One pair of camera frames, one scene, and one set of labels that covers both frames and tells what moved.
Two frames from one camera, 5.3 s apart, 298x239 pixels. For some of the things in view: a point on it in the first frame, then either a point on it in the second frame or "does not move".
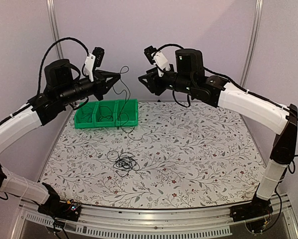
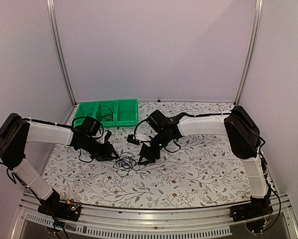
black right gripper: [151, 85] to [145, 152]
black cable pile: [124, 162] does not move
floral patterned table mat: [183, 155] does not move
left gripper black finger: [103, 73] to [113, 151]
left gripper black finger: [110, 84] to [106, 158]
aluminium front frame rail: [155, 222] does not move
